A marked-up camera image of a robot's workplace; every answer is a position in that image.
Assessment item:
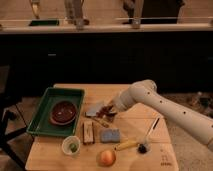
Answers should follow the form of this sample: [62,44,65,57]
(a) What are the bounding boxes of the orange apple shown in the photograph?
[97,150,116,167]

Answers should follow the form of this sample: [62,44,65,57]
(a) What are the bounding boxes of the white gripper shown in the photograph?
[98,90,132,117]

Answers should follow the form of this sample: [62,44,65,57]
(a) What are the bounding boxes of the black chair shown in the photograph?
[0,65,28,171]

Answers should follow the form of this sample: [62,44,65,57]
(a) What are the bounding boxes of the dark purple grapes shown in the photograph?
[96,106,113,118]

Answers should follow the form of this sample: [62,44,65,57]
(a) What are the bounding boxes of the yellow handled knife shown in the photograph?
[114,140,138,151]

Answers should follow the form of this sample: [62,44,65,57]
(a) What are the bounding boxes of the green plastic tray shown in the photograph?
[27,87,84,137]

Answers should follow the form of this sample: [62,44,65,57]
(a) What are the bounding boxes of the grey cloth piece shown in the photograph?
[85,101,104,117]

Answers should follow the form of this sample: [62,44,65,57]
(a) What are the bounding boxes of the blue sponge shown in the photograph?
[100,129,120,143]

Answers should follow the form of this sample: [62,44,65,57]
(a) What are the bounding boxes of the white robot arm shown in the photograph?
[99,80,213,151]

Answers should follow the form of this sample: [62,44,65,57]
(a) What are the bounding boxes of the brown wooden bowl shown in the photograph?
[50,101,77,126]

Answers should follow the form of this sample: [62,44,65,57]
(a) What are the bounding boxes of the wooden stick utensil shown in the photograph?
[91,117,109,128]

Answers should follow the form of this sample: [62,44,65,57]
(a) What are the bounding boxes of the wooden block brush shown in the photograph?
[83,121,95,144]

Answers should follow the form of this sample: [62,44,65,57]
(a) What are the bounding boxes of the white handled dish brush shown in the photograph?
[137,117,160,154]

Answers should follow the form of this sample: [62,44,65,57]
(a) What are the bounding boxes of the white cup with green item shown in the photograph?
[61,136,80,156]

